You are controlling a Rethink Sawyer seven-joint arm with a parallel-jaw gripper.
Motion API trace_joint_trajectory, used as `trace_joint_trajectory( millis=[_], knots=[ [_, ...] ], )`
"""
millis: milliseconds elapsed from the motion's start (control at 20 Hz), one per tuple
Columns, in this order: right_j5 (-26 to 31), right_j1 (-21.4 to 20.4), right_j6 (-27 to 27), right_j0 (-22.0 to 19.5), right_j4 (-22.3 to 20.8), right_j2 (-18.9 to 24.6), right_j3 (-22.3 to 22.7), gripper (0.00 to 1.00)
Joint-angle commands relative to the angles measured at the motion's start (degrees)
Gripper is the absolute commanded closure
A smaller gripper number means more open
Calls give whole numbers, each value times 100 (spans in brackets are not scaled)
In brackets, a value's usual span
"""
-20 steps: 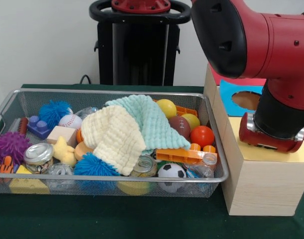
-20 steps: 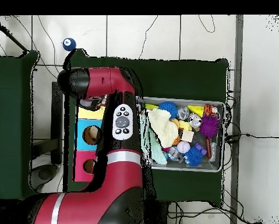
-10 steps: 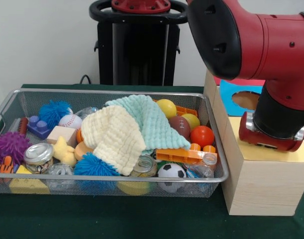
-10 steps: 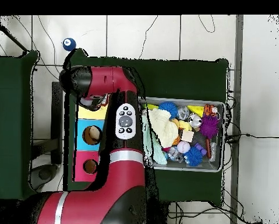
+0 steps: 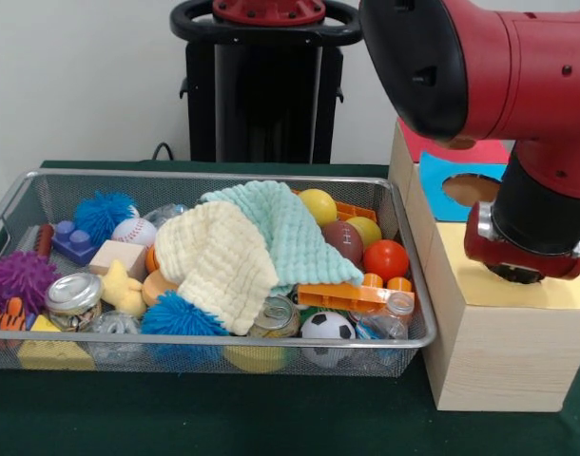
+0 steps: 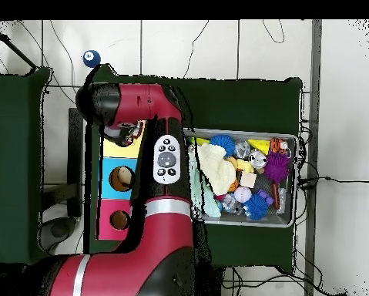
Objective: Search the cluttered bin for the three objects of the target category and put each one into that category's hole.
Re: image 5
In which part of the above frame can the orange toy building brick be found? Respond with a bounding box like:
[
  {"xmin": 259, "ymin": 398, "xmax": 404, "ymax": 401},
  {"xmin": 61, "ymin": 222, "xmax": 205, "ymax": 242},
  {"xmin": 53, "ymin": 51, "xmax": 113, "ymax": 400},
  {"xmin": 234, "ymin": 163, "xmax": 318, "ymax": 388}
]
[{"xmin": 297, "ymin": 273, "xmax": 414, "ymax": 313}]

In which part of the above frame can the wooden box with three holes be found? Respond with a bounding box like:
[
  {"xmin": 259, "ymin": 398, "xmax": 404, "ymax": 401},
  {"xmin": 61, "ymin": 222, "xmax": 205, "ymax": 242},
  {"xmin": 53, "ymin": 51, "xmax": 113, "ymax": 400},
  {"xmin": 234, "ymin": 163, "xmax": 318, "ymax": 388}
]
[{"xmin": 387, "ymin": 118, "xmax": 580, "ymax": 412}]

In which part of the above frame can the purple spiky ball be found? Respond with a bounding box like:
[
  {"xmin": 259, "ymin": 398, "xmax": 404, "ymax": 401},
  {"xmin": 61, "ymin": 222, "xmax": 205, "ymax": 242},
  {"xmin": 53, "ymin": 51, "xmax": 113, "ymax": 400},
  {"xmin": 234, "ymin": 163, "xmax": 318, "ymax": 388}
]
[{"xmin": 0, "ymin": 250, "xmax": 61, "ymax": 314}]

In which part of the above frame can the orange ball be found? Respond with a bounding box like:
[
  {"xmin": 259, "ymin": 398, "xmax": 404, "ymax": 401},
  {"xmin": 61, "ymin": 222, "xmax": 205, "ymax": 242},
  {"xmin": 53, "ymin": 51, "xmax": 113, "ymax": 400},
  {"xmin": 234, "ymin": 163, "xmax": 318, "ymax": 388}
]
[{"xmin": 363, "ymin": 239, "xmax": 410, "ymax": 282}]

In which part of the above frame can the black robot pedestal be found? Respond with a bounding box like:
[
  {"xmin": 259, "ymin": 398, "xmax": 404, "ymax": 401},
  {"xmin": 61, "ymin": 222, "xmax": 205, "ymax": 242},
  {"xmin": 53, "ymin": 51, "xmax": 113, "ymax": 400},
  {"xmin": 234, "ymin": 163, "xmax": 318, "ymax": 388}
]
[{"xmin": 169, "ymin": 0, "xmax": 367, "ymax": 165}]

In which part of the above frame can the small soccer ball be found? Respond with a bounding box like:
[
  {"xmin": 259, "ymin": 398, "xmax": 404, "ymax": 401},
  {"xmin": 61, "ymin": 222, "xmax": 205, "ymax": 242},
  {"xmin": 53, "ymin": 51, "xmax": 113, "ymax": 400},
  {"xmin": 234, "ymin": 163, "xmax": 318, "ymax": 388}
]
[{"xmin": 300, "ymin": 312, "xmax": 357, "ymax": 341}]

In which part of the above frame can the mint green knitted cloth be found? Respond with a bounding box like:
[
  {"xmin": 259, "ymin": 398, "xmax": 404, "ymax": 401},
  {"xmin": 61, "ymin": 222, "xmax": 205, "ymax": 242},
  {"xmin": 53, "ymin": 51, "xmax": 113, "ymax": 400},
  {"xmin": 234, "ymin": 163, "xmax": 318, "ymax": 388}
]
[{"xmin": 199, "ymin": 180, "xmax": 366, "ymax": 298}]

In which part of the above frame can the cream knitted cloth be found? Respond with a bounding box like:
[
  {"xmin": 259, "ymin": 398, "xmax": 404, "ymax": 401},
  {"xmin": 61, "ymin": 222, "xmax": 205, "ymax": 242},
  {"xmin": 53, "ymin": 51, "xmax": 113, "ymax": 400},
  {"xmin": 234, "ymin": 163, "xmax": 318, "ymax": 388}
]
[{"xmin": 153, "ymin": 199, "xmax": 280, "ymax": 336}]

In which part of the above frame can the dark green tablecloth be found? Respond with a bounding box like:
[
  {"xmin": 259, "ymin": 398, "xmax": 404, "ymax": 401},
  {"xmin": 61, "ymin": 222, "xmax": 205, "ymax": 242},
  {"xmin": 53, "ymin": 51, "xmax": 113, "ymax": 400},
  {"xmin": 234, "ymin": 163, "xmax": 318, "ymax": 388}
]
[{"xmin": 0, "ymin": 160, "xmax": 580, "ymax": 456}]

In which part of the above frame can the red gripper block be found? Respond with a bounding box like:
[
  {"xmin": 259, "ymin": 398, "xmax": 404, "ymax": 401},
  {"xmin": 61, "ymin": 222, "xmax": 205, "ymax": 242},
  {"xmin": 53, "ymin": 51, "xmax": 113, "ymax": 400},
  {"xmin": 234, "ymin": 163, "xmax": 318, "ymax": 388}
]
[{"xmin": 463, "ymin": 201, "xmax": 580, "ymax": 281}]

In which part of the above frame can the blue spiky ball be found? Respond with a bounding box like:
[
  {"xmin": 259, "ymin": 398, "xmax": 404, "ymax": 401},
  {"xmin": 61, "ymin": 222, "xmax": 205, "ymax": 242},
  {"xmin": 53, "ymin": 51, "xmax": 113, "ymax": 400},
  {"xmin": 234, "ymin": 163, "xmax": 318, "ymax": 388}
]
[
  {"xmin": 140, "ymin": 290, "xmax": 231, "ymax": 337},
  {"xmin": 73, "ymin": 190, "xmax": 140, "ymax": 246}
]

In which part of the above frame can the large yellow ball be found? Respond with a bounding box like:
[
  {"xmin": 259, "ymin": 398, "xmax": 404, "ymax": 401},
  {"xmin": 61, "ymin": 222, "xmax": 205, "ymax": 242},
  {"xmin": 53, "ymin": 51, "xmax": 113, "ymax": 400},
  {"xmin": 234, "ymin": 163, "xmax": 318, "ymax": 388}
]
[{"xmin": 298, "ymin": 188, "xmax": 338, "ymax": 228}]

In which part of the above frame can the metal mesh bin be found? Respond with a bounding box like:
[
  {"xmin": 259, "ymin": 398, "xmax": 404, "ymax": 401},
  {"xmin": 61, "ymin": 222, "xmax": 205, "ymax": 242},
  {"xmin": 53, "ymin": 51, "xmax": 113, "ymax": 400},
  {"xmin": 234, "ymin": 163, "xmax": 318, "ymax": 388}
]
[{"xmin": 0, "ymin": 168, "xmax": 437, "ymax": 379}]

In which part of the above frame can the brown toy football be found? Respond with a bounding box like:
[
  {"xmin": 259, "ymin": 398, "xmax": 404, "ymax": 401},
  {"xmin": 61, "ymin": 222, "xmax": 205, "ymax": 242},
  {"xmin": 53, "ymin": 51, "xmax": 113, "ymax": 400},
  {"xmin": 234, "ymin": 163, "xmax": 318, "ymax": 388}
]
[{"xmin": 321, "ymin": 220, "xmax": 365, "ymax": 265}]

